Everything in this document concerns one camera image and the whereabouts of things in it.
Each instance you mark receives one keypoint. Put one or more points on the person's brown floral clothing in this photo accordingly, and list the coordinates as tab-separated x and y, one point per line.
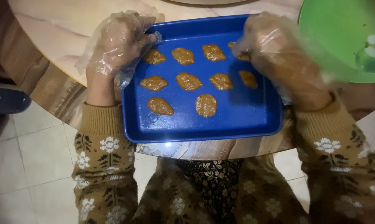
212	193

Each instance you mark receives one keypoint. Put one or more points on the person's right fingers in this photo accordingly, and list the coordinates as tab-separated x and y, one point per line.
249	40

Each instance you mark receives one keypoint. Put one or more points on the brown dough patty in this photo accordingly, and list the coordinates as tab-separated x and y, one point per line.
244	56

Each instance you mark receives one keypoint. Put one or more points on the person's right hand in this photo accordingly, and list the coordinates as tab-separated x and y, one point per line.
277	53

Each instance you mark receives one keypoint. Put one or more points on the blue plastic tray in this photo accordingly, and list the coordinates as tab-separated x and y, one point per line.
231	118

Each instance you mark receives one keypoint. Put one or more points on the beige round turntable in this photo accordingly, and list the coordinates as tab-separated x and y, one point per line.
206	1

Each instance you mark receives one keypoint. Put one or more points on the person's left hand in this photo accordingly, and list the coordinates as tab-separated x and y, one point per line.
119	46

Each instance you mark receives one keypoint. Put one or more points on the group of brown dough pieces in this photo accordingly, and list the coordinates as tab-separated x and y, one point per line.
187	81

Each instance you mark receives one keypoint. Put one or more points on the person's left fingers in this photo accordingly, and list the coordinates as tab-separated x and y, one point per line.
143	29

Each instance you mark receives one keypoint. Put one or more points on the green plastic bowl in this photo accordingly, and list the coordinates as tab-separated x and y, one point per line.
333	34

